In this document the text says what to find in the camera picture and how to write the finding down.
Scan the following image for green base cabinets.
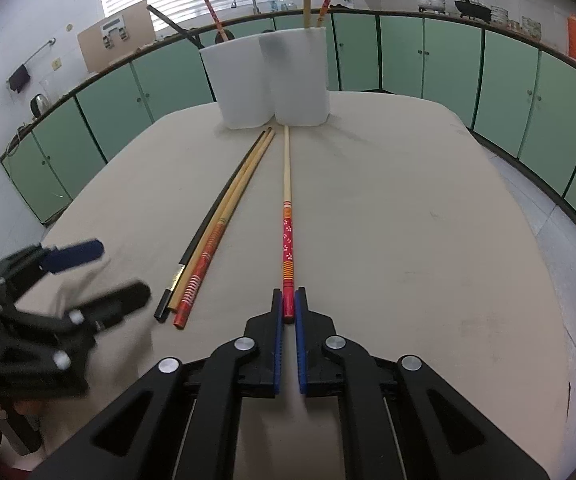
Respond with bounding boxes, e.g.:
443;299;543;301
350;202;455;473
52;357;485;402
0;9;576;261

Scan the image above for dark hanging cloth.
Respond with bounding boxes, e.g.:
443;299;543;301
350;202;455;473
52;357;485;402
8;64;32;93

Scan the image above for metal towel bar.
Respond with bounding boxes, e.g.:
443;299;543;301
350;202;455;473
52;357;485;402
20;37;57;68

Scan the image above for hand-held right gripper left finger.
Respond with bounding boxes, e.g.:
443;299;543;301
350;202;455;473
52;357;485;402
32;287;285;480

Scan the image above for electric kettle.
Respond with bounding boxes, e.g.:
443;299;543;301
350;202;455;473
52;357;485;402
29;92;51;118

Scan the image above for tan box with grey panel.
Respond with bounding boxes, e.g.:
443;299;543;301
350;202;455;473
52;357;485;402
78;1;157;73

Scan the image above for white two-compartment utensil holder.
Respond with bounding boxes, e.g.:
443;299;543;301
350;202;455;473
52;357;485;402
199;26;329;131

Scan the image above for kettle power cable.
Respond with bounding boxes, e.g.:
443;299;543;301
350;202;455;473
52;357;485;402
5;125;33;158

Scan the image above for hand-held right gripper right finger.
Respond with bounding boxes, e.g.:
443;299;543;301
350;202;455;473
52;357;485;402
294;287;551;480

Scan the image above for person's left hand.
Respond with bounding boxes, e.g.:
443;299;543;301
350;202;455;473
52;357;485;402
0;382;44;418

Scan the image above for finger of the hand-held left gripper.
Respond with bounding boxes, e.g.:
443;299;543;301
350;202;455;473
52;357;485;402
0;281;151;343
0;239;104;293

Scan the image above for dark kitchen countertop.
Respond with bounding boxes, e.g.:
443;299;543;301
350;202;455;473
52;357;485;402
0;6;576;163

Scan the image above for black lidded pot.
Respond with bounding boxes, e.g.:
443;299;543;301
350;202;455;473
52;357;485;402
454;0;493;23

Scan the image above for black chopstick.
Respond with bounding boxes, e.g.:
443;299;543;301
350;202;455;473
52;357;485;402
146;4;203;51
154;132;263;322

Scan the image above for orange striped wooden chopstick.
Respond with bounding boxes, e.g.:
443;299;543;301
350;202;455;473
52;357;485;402
201;0;229;41
173;129;276;331

